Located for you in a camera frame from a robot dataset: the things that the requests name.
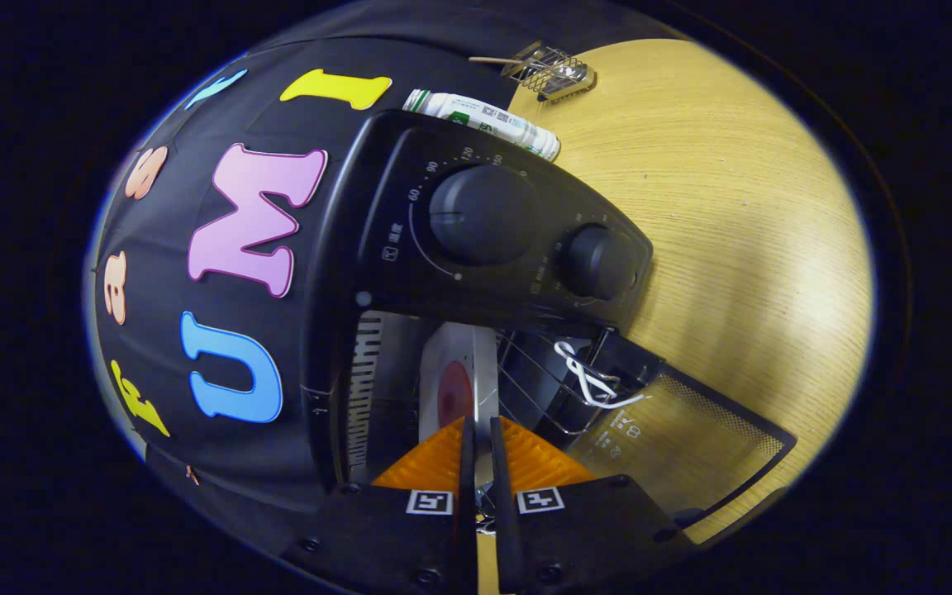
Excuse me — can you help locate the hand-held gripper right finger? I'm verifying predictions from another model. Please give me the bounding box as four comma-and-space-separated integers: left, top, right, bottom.
488, 416, 696, 595

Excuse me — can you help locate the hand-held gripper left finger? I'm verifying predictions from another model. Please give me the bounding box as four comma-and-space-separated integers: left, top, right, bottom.
282, 416, 477, 595

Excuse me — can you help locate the pink round food slice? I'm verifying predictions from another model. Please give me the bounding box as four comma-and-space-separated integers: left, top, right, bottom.
436, 359, 474, 424

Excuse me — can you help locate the white square plate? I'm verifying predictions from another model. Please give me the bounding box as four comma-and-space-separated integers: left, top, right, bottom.
418, 322, 500, 497

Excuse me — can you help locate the black toaster oven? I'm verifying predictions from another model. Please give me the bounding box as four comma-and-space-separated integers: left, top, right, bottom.
301, 110, 797, 530

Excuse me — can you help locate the metal oven rack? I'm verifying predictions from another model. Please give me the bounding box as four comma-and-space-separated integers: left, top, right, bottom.
497, 329, 613, 436

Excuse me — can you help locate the white plastic bottle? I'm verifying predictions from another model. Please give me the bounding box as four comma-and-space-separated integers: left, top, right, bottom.
402, 88, 561, 162

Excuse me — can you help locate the white cord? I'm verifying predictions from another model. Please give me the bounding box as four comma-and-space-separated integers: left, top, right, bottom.
555, 340, 647, 411

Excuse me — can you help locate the metal wire utensil holder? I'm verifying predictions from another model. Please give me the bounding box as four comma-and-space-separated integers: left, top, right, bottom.
501, 41, 597, 104

